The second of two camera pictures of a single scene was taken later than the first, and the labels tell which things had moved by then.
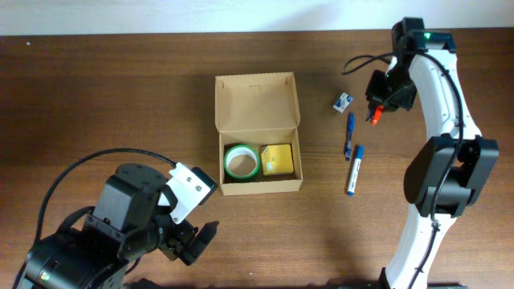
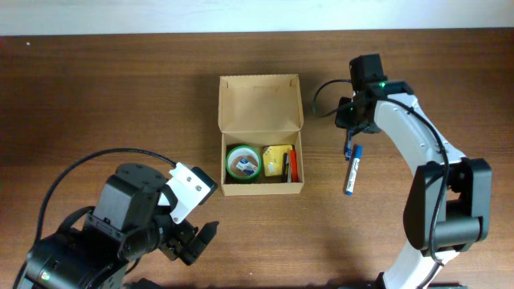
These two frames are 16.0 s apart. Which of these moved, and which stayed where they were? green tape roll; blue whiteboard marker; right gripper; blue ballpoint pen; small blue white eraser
Moved: right gripper; small blue white eraser
Stayed: blue whiteboard marker; blue ballpoint pen; green tape roll
